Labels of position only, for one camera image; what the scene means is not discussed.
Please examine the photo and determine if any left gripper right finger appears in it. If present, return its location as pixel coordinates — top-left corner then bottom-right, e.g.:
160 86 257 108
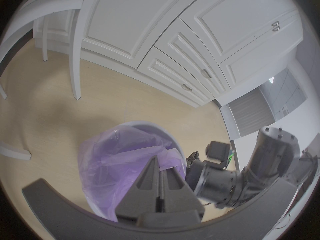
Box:
160 167 206 223

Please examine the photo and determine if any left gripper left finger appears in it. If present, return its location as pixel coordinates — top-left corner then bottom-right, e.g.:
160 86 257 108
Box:
114 155 161 222

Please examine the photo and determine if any black plastic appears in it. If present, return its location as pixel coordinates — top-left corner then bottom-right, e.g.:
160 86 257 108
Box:
186 151 200 166

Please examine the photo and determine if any purple plastic bag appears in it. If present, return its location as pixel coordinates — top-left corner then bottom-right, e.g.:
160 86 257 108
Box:
79 125 187 223

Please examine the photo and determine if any white trash bin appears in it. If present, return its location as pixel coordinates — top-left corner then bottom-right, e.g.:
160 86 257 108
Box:
80 120 188 223

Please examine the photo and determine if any grey curtain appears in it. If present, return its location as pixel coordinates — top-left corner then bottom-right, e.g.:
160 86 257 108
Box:
228 89 275 137

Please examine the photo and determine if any white chair dark grey seat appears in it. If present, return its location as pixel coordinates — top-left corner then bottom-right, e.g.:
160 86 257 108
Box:
0 0 87 161

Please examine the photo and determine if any white wardrobe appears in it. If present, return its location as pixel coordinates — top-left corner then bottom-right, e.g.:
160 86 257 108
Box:
34 0 304 108

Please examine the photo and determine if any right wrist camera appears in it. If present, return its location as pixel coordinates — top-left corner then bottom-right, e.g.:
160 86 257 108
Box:
205 141 237 171

